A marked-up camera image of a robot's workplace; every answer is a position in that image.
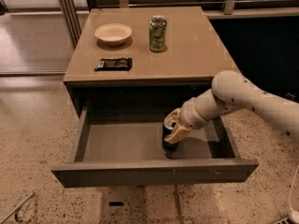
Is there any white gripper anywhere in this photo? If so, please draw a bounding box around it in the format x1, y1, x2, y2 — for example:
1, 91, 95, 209
164, 98, 207, 144

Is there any blue pepsi can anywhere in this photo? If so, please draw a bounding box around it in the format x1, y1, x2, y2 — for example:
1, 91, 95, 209
162, 119, 178, 152

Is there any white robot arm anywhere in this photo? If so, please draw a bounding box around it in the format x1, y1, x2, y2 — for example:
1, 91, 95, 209
164, 70, 299, 144

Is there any open grey top drawer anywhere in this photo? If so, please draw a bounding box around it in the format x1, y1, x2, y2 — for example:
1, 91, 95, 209
51, 105, 258, 188

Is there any brown cabinet with glossy top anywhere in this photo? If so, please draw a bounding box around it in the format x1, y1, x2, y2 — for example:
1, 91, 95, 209
63, 6, 243, 117

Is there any green soda can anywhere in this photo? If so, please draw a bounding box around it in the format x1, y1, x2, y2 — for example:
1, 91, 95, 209
149, 15, 167, 52

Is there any black snack packet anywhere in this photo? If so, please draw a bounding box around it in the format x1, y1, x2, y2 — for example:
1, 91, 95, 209
94, 58, 133, 71

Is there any white bowl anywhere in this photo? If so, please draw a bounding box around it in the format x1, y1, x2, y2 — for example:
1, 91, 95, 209
94, 23, 132, 47

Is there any metal hook bar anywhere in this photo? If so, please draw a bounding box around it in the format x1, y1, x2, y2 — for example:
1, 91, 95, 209
0, 192, 35, 224

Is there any white cable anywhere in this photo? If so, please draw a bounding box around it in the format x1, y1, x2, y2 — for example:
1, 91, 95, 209
287, 165, 299, 224

